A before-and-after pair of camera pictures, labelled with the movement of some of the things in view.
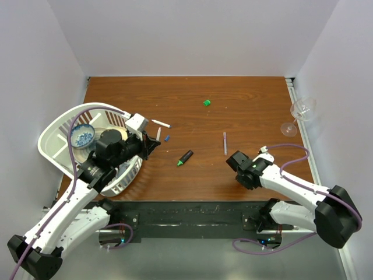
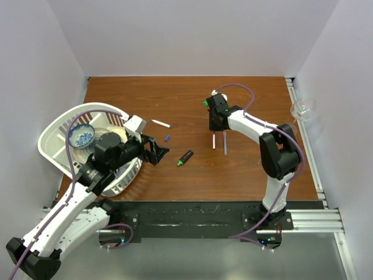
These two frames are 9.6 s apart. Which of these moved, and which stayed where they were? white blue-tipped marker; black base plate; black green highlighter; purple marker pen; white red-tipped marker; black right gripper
Moved: black right gripper; white red-tipped marker
Stayed: black green highlighter; purple marker pen; black base plate; white blue-tipped marker
